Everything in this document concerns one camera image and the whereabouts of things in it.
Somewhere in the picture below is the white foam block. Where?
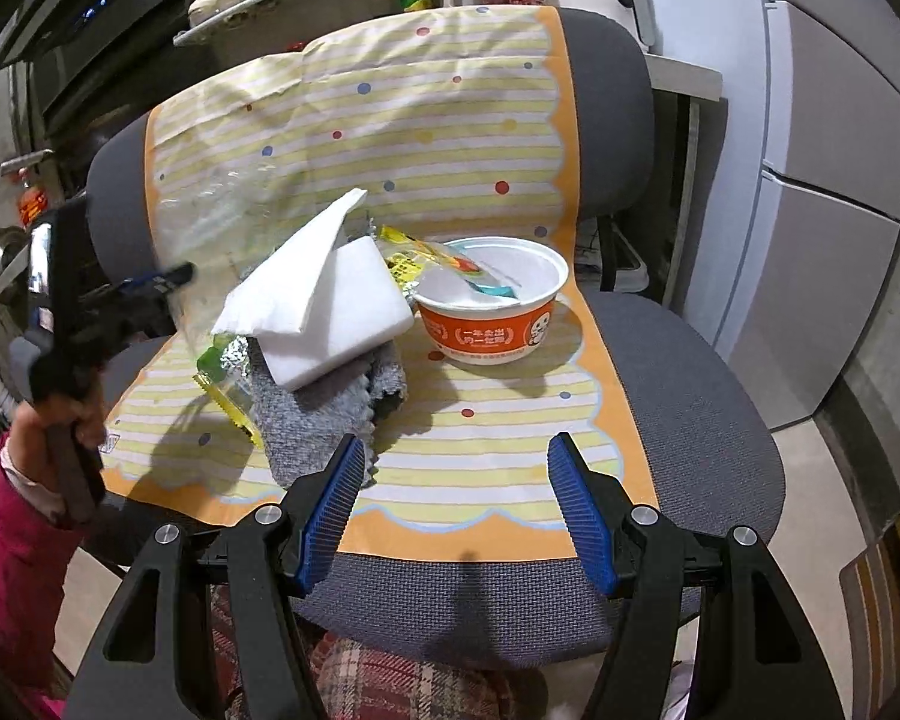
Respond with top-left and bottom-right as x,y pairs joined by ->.
211,185 -> 416,394

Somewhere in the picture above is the yellow snack wrapper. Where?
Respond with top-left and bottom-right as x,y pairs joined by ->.
368,220 -> 486,298

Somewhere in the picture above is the green tea bottle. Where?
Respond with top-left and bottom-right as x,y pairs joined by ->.
194,333 -> 251,395

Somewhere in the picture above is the red label sauce bottle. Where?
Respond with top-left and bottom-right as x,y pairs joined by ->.
17,167 -> 50,229

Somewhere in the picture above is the clear plastic clamshell container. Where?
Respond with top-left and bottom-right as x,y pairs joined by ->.
144,57 -> 336,355

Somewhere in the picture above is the grey office chair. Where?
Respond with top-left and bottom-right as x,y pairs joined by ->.
85,7 -> 789,673

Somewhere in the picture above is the pink sleeve left forearm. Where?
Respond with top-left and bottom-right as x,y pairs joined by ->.
0,439 -> 82,718

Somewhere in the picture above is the orange instant noodle bowl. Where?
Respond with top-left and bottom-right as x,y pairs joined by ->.
414,236 -> 571,366

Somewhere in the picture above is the grey rag cloth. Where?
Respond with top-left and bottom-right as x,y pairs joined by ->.
248,340 -> 408,489

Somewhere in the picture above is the steel pot lid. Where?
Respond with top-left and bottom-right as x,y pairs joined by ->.
0,226 -> 30,305

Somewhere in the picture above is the grey white refrigerator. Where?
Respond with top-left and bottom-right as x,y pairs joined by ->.
652,0 -> 900,427

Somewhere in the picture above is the person's left hand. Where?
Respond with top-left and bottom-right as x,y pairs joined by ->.
5,362 -> 110,496

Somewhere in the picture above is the yellow striped dotted cloth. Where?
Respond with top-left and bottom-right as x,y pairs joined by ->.
87,5 -> 656,562

